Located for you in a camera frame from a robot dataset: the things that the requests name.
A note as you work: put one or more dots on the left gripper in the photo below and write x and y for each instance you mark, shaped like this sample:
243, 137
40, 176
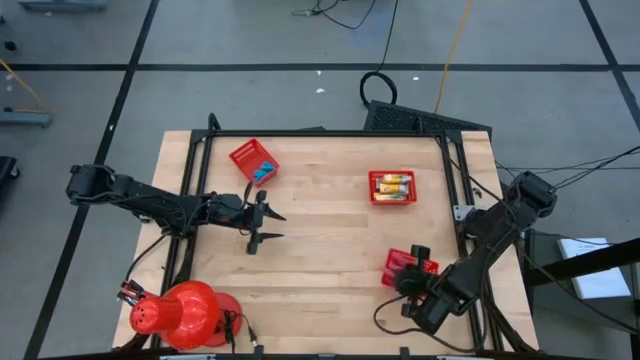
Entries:
230, 212

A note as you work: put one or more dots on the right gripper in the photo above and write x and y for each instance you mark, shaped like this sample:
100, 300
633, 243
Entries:
415, 282

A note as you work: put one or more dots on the yellow white glue tube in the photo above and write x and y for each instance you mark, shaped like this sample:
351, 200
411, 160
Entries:
393, 188
390, 197
397, 178

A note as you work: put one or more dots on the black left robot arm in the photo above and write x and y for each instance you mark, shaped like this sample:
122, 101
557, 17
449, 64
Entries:
150, 200

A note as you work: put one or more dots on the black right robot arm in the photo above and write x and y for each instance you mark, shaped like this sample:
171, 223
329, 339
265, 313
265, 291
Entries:
490, 240

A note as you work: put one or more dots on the red plastic basket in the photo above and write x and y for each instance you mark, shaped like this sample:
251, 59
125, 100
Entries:
245, 155
397, 260
372, 187

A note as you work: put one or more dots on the red desk lamp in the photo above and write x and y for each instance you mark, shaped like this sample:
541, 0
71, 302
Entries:
185, 312

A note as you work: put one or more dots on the grey desk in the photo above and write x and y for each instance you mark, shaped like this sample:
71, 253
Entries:
550, 300

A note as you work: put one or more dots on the black diagonal brace bar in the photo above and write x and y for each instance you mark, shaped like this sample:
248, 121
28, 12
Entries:
585, 261

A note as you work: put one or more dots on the white booklet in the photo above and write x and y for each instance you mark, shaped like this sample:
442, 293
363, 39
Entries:
600, 280

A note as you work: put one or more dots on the grey metal floor foot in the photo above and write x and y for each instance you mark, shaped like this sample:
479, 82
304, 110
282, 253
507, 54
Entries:
62, 5
25, 119

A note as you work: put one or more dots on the silver metal mounting bracket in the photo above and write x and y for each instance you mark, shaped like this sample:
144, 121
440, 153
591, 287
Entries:
461, 212

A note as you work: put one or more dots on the black aluminium table frame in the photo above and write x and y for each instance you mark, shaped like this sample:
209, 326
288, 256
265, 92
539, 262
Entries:
325, 133

